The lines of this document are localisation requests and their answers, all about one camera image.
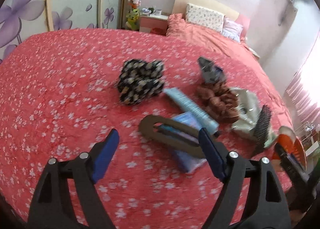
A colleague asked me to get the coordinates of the red white paper cup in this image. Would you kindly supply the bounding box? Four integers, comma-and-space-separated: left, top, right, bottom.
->
272, 126, 306, 171

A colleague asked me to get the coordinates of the blue tissue pack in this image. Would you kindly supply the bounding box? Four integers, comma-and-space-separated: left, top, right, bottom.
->
160, 112, 206, 174

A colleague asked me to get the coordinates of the pink window curtain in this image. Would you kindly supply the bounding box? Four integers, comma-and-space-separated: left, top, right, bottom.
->
286, 38, 320, 126

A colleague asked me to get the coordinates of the light blue cream tube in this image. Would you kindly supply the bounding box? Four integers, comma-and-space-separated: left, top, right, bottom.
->
163, 88, 219, 134

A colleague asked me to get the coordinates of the brown plaid scrunchie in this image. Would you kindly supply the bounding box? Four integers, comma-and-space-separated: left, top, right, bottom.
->
196, 82, 240, 123

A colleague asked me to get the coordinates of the red floral bedspread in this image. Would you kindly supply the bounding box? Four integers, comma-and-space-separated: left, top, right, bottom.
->
1, 29, 292, 228

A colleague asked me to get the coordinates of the grey foil snack wrapper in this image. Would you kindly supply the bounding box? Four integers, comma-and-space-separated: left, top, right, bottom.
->
197, 56, 226, 84

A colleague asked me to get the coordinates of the black daisy scrunchie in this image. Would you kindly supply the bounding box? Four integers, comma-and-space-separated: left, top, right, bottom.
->
117, 59, 165, 105

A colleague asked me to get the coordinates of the pink striped pillow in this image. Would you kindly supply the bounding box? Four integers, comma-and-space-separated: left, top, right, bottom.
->
221, 17, 244, 43

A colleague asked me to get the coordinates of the salmon pink duvet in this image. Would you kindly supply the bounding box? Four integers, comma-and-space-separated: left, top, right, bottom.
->
166, 14, 259, 61

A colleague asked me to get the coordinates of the floral sliding wardrobe door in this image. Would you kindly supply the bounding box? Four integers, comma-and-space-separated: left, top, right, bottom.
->
1, 0, 123, 61

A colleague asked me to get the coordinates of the white floral pillow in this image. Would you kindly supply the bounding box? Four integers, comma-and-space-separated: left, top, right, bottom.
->
185, 3, 225, 33

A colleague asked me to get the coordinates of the pink bedside table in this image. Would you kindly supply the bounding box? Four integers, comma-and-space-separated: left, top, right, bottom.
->
139, 14, 169, 36

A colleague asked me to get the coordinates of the white mug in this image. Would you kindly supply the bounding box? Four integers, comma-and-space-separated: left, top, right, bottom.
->
155, 9, 162, 15

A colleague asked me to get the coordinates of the beige wooden headboard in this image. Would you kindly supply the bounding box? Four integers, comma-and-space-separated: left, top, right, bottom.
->
172, 0, 251, 38

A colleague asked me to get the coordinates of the plush toy stack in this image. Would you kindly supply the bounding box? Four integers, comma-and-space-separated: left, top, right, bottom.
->
125, 0, 142, 31

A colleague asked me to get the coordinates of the white wire rack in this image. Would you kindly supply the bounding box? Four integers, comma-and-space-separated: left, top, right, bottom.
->
296, 121, 316, 149

